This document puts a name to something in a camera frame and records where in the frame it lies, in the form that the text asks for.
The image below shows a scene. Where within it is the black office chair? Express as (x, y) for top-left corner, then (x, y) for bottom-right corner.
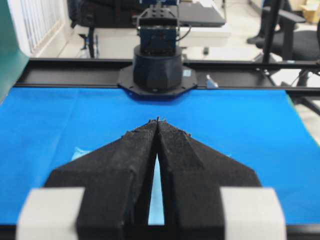
(246, 0), (320, 61)

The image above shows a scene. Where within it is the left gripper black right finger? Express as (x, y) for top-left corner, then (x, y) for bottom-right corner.
(157, 121), (287, 240)

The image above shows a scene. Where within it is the light blue towel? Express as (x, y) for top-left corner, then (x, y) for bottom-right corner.
(58, 141), (164, 230)

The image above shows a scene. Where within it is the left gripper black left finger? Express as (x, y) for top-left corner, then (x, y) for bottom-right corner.
(16, 120), (158, 240)

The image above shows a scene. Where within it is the black table frame rail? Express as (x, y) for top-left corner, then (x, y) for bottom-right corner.
(15, 58), (320, 96)

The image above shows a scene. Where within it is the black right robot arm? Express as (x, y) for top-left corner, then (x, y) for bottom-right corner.
(117, 0), (198, 97)

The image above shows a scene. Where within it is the blue table cloth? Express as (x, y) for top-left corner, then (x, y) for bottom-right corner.
(0, 87), (320, 225)

